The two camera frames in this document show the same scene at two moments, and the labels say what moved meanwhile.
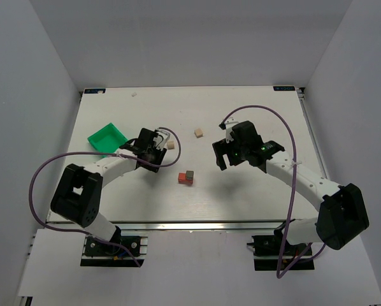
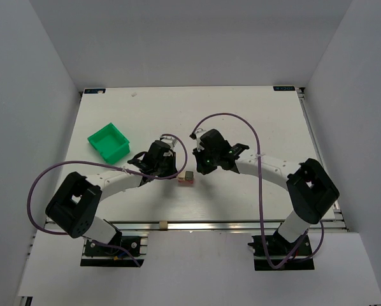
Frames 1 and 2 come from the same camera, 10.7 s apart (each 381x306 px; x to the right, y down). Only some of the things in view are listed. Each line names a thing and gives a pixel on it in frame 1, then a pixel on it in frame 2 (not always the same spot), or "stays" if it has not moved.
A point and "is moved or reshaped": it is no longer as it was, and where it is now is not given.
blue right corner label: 285,88 stays
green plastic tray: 107,139 stays
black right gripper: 224,151 to 201,160
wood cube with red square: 171,145 is moved or reshaped
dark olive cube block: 189,175 stays
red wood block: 181,178 stays
